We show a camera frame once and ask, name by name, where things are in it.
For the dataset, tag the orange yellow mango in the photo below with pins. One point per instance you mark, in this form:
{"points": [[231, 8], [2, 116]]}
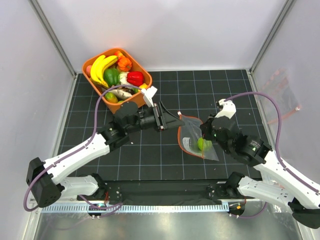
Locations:
{"points": [[111, 98]]}

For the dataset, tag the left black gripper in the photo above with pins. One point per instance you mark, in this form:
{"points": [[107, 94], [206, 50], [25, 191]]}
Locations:
{"points": [[163, 119]]}

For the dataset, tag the light green round fruit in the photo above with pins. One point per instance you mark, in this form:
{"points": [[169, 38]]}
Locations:
{"points": [[204, 145]]}

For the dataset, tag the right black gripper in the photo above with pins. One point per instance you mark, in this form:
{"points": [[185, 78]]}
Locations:
{"points": [[205, 128]]}

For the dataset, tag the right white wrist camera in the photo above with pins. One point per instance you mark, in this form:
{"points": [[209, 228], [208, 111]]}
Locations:
{"points": [[227, 109]]}

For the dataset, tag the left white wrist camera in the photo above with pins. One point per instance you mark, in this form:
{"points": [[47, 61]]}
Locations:
{"points": [[148, 94]]}

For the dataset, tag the red bell pepper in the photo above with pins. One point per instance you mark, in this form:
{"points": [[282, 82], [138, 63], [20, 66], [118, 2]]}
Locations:
{"points": [[135, 78]]}

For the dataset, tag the grey beige fish toy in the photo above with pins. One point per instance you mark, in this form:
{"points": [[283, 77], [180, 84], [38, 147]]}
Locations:
{"points": [[123, 93]]}

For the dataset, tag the slotted cable duct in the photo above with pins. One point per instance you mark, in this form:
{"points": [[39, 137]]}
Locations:
{"points": [[85, 208]]}

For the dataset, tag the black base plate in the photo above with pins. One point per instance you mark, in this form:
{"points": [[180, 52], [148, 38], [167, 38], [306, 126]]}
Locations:
{"points": [[166, 192]]}

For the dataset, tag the small orange pumpkin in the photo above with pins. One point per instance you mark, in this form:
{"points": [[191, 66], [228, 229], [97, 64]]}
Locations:
{"points": [[124, 64]]}

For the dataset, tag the green bell pepper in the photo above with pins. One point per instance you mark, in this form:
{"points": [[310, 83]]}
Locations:
{"points": [[111, 76]]}

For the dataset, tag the yellow banana bunch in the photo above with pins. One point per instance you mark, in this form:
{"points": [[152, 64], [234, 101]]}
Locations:
{"points": [[98, 68]]}

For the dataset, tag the spare zip bags pile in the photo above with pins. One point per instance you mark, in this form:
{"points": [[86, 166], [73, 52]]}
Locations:
{"points": [[273, 193]]}

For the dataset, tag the clear zip bag red zipper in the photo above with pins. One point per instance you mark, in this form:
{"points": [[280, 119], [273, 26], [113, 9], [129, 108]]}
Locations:
{"points": [[188, 136]]}

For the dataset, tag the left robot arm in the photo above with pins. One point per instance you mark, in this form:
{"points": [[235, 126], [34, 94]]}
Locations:
{"points": [[49, 180]]}

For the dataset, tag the yellow lemon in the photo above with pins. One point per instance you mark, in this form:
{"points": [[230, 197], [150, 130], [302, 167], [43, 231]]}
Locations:
{"points": [[143, 86]]}

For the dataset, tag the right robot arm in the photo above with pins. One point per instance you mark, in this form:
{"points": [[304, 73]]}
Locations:
{"points": [[294, 191]]}

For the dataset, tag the pink peach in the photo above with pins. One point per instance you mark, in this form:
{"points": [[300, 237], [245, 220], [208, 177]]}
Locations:
{"points": [[88, 70]]}

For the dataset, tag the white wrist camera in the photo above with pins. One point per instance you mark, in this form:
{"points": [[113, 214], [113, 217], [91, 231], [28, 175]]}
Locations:
{"points": [[148, 94], [227, 109]]}

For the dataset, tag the white cauliflower toy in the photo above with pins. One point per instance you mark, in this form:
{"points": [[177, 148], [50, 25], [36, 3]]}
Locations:
{"points": [[122, 77]]}

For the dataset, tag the orange plastic basket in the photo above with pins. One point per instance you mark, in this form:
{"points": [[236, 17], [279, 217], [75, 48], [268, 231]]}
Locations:
{"points": [[119, 52]]}

